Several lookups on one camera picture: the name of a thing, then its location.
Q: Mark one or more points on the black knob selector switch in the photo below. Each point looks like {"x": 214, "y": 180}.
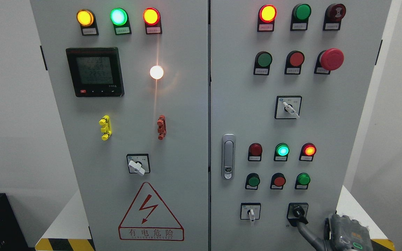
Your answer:
{"x": 297, "y": 213}

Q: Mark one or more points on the dark red indicator light left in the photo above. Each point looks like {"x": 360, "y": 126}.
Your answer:
{"x": 255, "y": 152}

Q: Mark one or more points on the red-rimmed orange light right door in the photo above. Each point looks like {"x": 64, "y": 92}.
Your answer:
{"x": 266, "y": 18}

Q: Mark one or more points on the yellow indicator light top left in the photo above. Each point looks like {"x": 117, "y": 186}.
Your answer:
{"x": 87, "y": 22}

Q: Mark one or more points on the red electric hazard warning sticker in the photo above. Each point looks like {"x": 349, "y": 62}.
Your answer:
{"x": 148, "y": 218}

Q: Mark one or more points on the red buzzer alarm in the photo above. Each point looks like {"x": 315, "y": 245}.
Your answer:
{"x": 333, "y": 17}

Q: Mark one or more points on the white lever selector switch lower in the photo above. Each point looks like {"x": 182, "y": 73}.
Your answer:
{"x": 250, "y": 212}

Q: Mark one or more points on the white selector switch left door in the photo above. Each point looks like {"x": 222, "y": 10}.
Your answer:
{"x": 138, "y": 163}

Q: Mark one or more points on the red emergency stop mushroom button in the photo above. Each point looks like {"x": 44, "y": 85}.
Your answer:
{"x": 329, "y": 60}

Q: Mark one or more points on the dark green indicator light top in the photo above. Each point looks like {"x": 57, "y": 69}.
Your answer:
{"x": 300, "y": 16}

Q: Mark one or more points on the black digital power meter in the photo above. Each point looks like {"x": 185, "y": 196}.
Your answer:
{"x": 95, "y": 72}

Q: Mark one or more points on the green push button lower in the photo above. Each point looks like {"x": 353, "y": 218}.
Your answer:
{"x": 252, "y": 181}

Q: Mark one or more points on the silver door handle lock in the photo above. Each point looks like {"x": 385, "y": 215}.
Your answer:
{"x": 228, "y": 156}

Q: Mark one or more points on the green push button upper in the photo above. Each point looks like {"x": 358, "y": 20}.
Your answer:
{"x": 262, "y": 64}

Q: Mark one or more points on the green lit indicator light middle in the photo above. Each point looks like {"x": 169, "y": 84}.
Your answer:
{"x": 281, "y": 152}

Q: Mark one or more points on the red terminal connector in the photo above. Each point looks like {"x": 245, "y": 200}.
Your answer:
{"x": 161, "y": 123}

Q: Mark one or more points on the grey left cabinet door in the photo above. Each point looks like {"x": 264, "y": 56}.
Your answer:
{"x": 178, "y": 163}

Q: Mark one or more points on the yellow terminal connector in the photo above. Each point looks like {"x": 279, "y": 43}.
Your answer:
{"x": 106, "y": 128}

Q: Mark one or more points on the green push button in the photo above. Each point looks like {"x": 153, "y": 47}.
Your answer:
{"x": 262, "y": 64}
{"x": 252, "y": 181}

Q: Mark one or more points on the white glowing lamp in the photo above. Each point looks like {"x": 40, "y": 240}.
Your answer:
{"x": 156, "y": 72}

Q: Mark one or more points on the red indicator light right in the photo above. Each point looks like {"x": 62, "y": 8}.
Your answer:
{"x": 307, "y": 152}

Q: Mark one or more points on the red-rimmed orange indicator light left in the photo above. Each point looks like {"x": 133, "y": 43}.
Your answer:
{"x": 152, "y": 21}

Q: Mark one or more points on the green indicator light lower right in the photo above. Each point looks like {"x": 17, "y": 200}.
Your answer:
{"x": 302, "y": 181}

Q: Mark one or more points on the white lever selector switch upper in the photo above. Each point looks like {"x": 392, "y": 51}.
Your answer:
{"x": 288, "y": 107}

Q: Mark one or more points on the grey cabinet door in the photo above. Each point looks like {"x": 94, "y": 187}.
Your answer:
{"x": 243, "y": 104}
{"x": 178, "y": 163}

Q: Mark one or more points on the red push button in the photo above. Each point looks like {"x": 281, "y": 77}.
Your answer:
{"x": 293, "y": 64}
{"x": 278, "y": 181}

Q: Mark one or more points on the red push button lower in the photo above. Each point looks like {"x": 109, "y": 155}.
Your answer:
{"x": 278, "y": 181}

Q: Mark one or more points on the white lever selector switch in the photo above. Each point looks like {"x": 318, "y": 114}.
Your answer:
{"x": 288, "y": 107}
{"x": 250, "y": 212}

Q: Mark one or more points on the red push button upper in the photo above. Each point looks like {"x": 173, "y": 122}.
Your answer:
{"x": 293, "y": 64}

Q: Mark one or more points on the green lit indicator light top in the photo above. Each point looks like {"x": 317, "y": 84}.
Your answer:
{"x": 120, "y": 20}

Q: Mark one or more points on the grey right cabinet door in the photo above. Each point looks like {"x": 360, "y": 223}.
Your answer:
{"x": 243, "y": 104}

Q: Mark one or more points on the green lit indicator light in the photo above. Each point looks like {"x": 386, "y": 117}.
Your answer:
{"x": 281, "y": 152}
{"x": 120, "y": 20}

